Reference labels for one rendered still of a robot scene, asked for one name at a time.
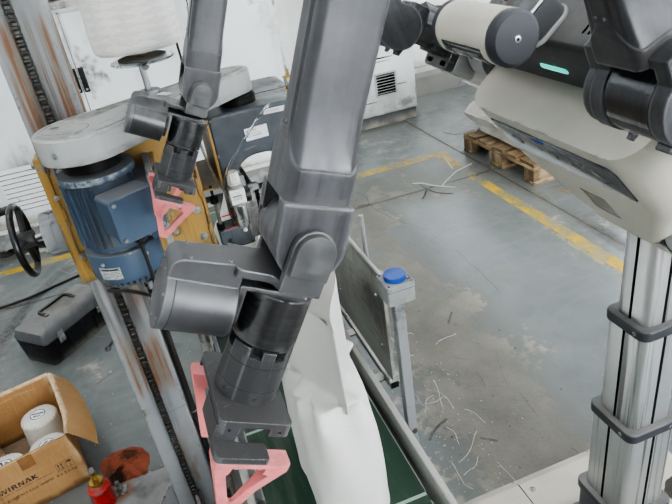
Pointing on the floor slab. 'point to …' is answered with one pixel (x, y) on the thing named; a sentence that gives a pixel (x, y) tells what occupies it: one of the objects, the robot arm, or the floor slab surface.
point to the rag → (125, 464)
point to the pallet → (505, 156)
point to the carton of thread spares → (18, 490)
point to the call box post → (405, 367)
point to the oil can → (100, 489)
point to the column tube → (58, 97)
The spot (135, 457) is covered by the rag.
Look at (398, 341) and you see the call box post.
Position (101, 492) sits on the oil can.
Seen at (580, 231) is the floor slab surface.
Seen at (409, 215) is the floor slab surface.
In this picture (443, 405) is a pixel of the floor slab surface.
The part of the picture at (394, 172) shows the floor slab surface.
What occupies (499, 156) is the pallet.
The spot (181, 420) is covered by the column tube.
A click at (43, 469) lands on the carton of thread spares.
